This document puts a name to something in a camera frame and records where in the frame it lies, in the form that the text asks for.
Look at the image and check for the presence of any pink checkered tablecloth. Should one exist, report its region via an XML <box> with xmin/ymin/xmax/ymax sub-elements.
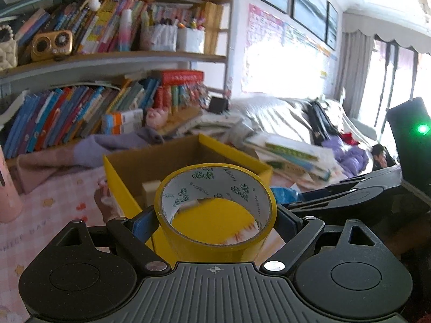
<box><xmin>0</xmin><ymin>165</ymin><xmax>142</xmax><ymax>313</ymax></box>

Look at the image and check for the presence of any white bookshelf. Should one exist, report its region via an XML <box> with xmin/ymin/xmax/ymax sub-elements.
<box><xmin>0</xmin><ymin>0</ymin><xmax>233</xmax><ymax>135</ymax></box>

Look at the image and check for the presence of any yellow tape roll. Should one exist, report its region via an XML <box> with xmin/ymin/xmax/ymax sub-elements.
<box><xmin>154</xmin><ymin>164</ymin><xmax>277</xmax><ymax>263</ymax></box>

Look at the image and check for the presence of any lavender cloth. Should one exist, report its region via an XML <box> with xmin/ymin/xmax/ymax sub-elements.
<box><xmin>74</xmin><ymin>129</ymin><xmax>165</xmax><ymax>169</ymax></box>

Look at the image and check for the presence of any yellow book stack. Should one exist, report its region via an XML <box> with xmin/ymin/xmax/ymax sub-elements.
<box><xmin>202</xmin><ymin>2</ymin><xmax>224</xmax><ymax>54</ymax></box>

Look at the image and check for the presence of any pink cloth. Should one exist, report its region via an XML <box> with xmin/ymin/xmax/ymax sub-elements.
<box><xmin>17</xmin><ymin>145</ymin><xmax>105</xmax><ymax>194</ymax></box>

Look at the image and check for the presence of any black phone stand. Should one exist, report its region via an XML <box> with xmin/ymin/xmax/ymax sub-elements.
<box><xmin>208</xmin><ymin>96</ymin><xmax>230</xmax><ymax>114</ymax></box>

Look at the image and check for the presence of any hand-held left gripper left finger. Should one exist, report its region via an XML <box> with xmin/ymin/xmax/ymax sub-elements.
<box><xmin>44</xmin><ymin>207</ymin><xmax>171</xmax><ymax>274</ymax></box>

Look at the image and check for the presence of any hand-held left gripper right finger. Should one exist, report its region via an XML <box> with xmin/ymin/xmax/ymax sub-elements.
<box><xmin>263</xmin><ymin>205</ymin><xmax>388</xmax><ymax>274</ymax></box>

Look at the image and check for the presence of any yellow cardboard box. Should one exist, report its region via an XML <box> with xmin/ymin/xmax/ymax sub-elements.
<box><xmin>103</xmin><ymin>134</ymin><xmax>273</xmax><ymax>263</ymax></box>

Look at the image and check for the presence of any white quilted handbag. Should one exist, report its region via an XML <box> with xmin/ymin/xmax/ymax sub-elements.
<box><xmin>0</xmin><ymin>25</ymin><xmax>18</xmax><ymax>71</ymax></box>

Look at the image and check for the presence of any grey sofa blanket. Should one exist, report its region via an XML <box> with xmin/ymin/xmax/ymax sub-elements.
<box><xmin>232</xmin><ymin>96</ymin><xmax>374</xmax><ymax>175</ymax></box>

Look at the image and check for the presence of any red book set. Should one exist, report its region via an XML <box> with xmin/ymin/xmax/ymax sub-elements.
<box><xmin>151</xmin><ymin>70</ymin><xmax>206</xmax><ymax>115</ymax></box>

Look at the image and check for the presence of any pile of papers and books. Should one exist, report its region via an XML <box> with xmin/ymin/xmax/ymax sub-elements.
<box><xmin>162</xmin><ymin>108</ymin><xmax>340</xmax><ymax>189</ymax></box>

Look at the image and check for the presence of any clear pen holder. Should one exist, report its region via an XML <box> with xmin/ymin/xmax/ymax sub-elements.
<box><xmin>140</xmin><ymin>23</ymin><xmax>177</xmax><ymax>52</ymax></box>

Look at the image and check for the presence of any pink pig doll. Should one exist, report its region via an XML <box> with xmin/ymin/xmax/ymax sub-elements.
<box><xmin>145</xmin><ymin>108</ymin><xmax>169</xmax><ymax>128</ymax></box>

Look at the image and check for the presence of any grey curtain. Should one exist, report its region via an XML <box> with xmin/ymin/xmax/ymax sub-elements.
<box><xmin>337</xmin><ymin>30</ymin><xmax>375</xmax><ymax>122</ymax></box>

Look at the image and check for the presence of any blue crinkled packet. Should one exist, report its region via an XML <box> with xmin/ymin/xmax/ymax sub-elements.
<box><xmin>271</xmin><ymin>187</ymin><xmax>300</xmax><ymax>206</ymax></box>

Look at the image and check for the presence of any orange white carton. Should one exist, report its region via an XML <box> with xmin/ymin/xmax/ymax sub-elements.
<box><xmin>103</xmin><ymin>123</ymin><xmax>144</xmax><ymax>135</ymax></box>
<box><xmin>101</xmin><ymin>109</ymin><xmax>145</xmax><ymax>127</ymax></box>

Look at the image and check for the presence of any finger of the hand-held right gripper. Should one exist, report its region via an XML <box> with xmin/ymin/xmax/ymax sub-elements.
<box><xmin>288</xmin><ymin>191</ymin><xmax>340</xmax><ymax>221</ymax></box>
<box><xmin>300</xmin><ymin>167</ymin><xmax>403</xmax><ymax>196</ymax></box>

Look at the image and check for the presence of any beige rectangular block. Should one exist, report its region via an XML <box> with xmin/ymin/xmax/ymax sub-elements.
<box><xmin>141</xmin><ymin>180</ymin><xmax>162</xmax><ymax>207</ymax></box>

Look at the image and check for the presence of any alphabet wall poster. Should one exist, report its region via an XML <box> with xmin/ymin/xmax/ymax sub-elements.
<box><xmin>242</xmin><ymin>3</ymin><xmax>338</xmax><ymax>95</ymax></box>

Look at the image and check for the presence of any pastel striped bottle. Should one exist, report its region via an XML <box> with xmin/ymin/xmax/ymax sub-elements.
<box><xmin>118</xmin><ymin>9</ymin><xmax>133</xmax><ymax>52</ymax></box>

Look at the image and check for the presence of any purple padded jacket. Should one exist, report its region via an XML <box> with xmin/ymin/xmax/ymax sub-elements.
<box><xmin>321</xmin><ymin>136</ymin><xmax>370</xmax><ymax>179</ymax></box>

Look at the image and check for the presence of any white pen holder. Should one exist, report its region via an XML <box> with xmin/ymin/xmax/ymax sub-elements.
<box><xmin>177</xmin><ymin>27</ymin><xmax>205</xmax><ymax>54</ymax></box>

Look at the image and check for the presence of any row of upright shelf books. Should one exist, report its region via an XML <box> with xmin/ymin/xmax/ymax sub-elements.
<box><xmin>13</xmin><ymin>0</ymin><xmax>149</xmax><ymax>54</ymax></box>

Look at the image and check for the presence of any row of leaning books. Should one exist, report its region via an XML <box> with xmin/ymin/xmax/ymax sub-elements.
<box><xmin>0</xmin><ymin>77</ymin><xmax>160</xmax><ymax>159</ymax></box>

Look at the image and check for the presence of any black bag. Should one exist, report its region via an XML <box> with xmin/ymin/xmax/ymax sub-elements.
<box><xmin>305</xmin><ymin>99</ymin><xmax>341</xmax><ymax>145</ymax></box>

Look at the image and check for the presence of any pink cartoon cylinder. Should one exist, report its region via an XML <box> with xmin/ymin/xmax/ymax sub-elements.
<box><xmin>0</xmin><ymin>145</ymin><xmax>22</xmax><ymax>223</ymax></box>

